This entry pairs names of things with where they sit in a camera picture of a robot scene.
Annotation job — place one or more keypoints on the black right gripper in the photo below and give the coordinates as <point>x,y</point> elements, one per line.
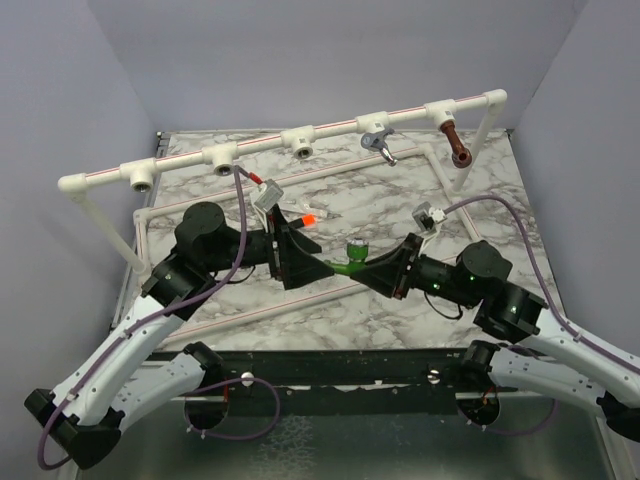
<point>381,273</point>

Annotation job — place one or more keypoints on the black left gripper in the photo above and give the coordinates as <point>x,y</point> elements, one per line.
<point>275,251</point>

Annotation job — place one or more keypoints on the green water faucet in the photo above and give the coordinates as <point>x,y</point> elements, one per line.
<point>357,251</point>

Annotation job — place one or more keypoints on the white pvc pipe frame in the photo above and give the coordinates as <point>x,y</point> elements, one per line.
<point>324,165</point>

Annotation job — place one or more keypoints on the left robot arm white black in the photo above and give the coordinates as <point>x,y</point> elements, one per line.
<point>87,413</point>

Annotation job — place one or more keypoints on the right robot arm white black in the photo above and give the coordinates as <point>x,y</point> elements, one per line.
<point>531,350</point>

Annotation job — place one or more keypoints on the orange capped black marker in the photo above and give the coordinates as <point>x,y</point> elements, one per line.
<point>303,222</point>

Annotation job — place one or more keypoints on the clear plastic bag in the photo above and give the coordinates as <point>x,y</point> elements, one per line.
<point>303,208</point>

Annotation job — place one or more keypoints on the grey metal faucet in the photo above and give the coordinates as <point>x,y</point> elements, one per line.
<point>376,142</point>

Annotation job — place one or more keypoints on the brown copper faucet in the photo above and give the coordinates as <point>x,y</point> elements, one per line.
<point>460,154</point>

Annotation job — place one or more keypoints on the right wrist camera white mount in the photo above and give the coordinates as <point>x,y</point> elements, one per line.
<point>428,219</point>

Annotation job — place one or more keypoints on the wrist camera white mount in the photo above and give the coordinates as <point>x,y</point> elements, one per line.
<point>264,197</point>
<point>428,219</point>

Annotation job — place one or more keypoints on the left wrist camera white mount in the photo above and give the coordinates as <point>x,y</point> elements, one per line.
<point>264,197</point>

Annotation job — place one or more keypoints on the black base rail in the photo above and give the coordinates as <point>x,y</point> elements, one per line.
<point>341,382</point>

